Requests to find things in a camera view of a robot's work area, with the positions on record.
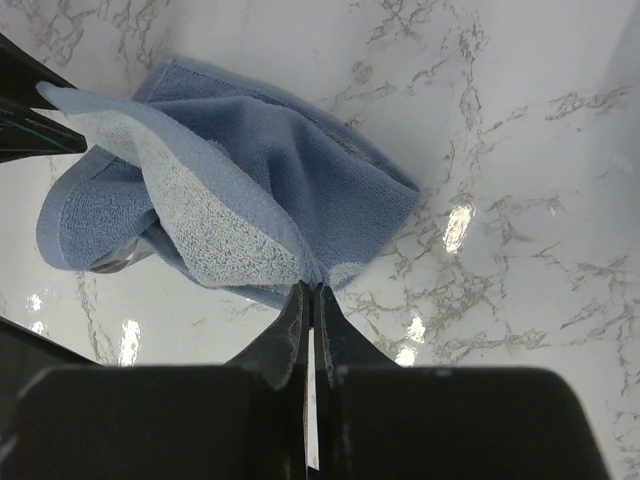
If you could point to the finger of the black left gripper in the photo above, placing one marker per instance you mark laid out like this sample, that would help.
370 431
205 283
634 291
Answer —
25 133
21 73

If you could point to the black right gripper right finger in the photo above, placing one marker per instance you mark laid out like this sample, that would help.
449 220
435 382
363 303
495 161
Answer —
379 420

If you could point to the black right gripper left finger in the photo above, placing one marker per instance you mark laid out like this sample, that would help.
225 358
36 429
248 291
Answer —
66 417

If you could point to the blue towel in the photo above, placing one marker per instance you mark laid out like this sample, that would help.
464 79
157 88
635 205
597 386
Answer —
236 184

